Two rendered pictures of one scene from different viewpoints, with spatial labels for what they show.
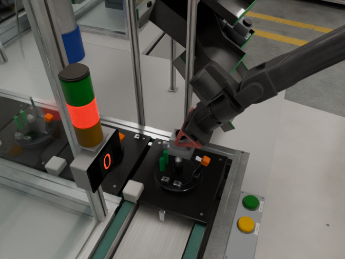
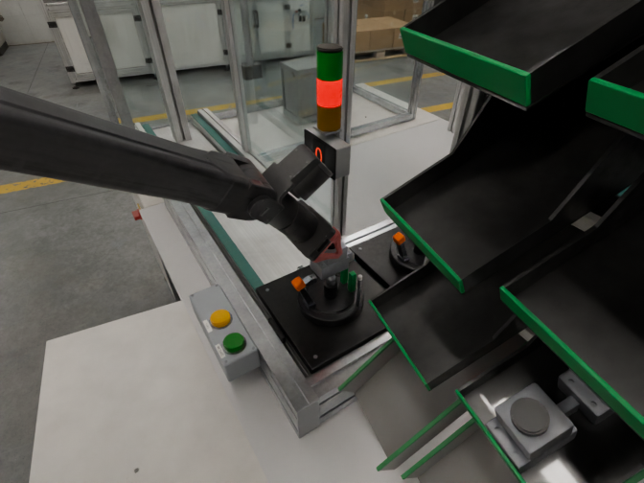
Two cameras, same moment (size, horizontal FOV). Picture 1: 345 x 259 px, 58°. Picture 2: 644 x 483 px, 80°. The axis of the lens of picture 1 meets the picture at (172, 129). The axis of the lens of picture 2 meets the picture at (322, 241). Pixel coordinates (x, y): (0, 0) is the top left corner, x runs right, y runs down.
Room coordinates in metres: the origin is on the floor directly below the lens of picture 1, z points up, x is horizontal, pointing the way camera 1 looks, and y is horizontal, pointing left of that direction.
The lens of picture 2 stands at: (0.88, -0.47, 1.59)
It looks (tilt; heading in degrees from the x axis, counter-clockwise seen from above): 40 degrees down; 127
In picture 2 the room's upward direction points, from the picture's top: straight up
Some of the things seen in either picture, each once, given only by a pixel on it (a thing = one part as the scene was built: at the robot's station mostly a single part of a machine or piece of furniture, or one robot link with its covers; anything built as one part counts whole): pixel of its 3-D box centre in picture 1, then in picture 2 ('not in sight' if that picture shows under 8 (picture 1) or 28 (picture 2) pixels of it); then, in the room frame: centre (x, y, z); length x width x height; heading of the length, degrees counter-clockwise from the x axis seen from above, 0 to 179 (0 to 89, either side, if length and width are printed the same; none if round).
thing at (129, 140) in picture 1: (98, 142); (421, 243); (0.66, 0.22, 1.01); 0.24 x 0.24 x 0.13; 70
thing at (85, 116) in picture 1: (83, 109); (329, 90); (0.43, 0.16, 1.33); 0.05 x 0.05 x 0.05
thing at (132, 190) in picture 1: (133, 191); not in sight; (0.51, 0.11, 0.97); 0.05 x 0.05 x 0.04; 70
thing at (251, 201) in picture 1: (250, 202); (234, 343); (0.48, -0.21, 0.96); 0.04 x 0.04 x 0.02
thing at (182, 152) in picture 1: (177, 141); (333, 252); (0.57, -0.01, 1.11); 0.08 x 0.04 x 0.07; 70
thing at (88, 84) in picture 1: (77, 86); (330, 63); (0.43, 0.16, 1.38); 0.05 x 0.05 x 0.05
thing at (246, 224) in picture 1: (246, 224); (220, 319); (0.41, -0.19, 0.96); 0.04 x 0.04 x 0.02
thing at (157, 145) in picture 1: (178, 177); (330, 303); (0.57, -0.02, 0.96); 0.24 x 0.24 x 0.02; 70
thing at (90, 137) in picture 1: (88, 129); (329, 115); (0.43, 0.16, 1.28); 0.05 x 0.05 x 0.05
